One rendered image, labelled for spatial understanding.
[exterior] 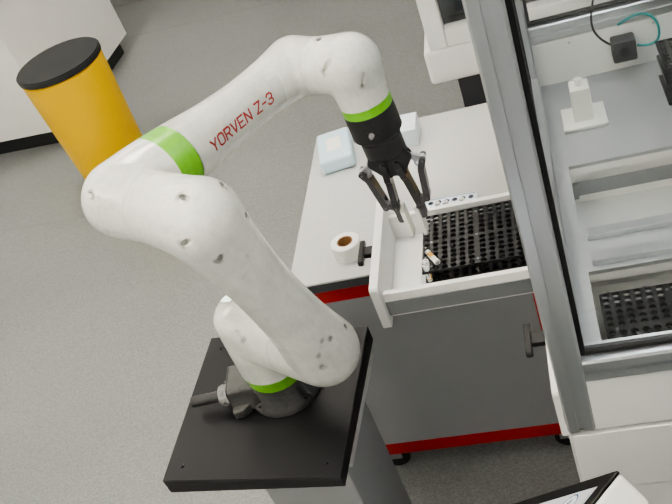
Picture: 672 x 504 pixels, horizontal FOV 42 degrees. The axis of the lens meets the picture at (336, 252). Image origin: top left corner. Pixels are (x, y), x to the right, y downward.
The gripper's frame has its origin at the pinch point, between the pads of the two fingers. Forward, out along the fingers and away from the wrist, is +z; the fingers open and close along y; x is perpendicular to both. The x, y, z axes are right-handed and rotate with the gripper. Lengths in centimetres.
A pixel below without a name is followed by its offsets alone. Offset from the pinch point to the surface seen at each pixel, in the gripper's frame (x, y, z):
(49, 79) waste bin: -190, 185, 23
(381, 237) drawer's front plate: -6.0, 9.9, 7.3
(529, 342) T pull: 27.3, -18.4, 10.6
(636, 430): 49, -33, 10
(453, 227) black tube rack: -12.1, -3.5, 13.6
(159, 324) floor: -94, 138, 92
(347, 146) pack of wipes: -62, 28, 18
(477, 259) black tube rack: 2.6, -9.3, 11.1
